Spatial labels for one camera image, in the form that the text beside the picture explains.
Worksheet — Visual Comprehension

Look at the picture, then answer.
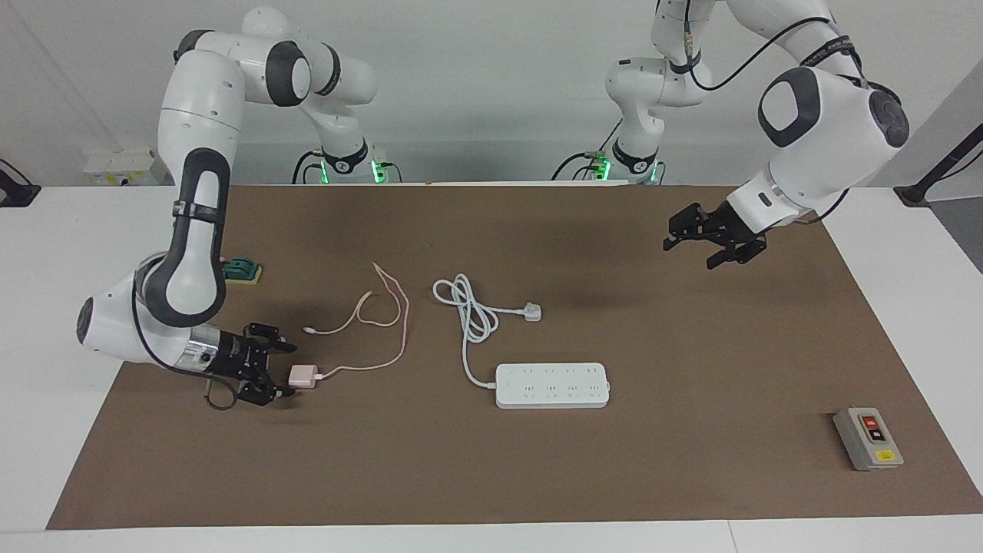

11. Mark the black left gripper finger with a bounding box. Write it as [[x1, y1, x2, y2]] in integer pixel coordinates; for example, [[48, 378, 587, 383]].
[[706, 237, 768, 270], [664, 203, 712, 252]]

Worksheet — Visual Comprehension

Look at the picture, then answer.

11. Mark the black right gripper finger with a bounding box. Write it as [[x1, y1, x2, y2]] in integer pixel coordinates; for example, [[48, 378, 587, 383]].
[[246, 323, 299, 356], [238, 376, 297, 407]]

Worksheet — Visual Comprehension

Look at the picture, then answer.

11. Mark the pink charging cable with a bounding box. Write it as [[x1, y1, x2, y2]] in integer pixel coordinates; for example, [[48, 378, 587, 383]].
[[303, 261, 411, 382]]

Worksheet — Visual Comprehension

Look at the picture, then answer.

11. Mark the white power strip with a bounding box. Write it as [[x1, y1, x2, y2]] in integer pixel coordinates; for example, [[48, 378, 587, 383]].
[[495, 363, 611, 409]]

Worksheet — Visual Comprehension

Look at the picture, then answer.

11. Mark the brown table mat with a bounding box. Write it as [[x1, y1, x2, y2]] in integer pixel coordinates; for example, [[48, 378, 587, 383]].
[[46, 183, 983, 531]]

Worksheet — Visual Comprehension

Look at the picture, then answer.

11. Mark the black clamp stand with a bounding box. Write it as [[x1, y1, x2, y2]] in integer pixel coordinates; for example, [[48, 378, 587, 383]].
[[0, 159, 41, 208], [893, 123, 983, 208]]

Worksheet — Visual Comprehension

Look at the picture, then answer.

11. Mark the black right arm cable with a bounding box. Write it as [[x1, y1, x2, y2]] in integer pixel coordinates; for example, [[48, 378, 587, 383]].
[[131, 257, 239, 413]]

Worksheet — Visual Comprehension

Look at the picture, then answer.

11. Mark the green knife switch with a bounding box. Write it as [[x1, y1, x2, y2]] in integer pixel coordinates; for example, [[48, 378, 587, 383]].
[[221, 257, 263, 286]]

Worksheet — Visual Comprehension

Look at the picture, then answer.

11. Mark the black arm base cable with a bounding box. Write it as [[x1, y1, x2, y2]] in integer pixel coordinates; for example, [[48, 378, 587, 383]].
[[292, 150, 327, 185], [551, 119, 624, 183]]

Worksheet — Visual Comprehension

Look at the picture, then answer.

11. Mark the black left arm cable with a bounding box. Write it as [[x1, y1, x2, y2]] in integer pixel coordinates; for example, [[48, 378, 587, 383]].
[[680, 0, 899, 225]]

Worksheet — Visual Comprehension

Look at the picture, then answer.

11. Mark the white power cord with plug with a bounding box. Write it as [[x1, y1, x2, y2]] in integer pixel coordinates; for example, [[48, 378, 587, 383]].
[[432, 273, 543, 389]]

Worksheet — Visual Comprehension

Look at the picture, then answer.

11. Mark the grey on-off switch box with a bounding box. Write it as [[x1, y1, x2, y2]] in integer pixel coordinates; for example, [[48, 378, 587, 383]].
[[833, 407, 905, 472]]

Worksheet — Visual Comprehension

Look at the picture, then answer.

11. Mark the white wall box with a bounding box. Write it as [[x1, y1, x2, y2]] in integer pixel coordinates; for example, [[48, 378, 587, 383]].
[[83, 150, 176, 187]]

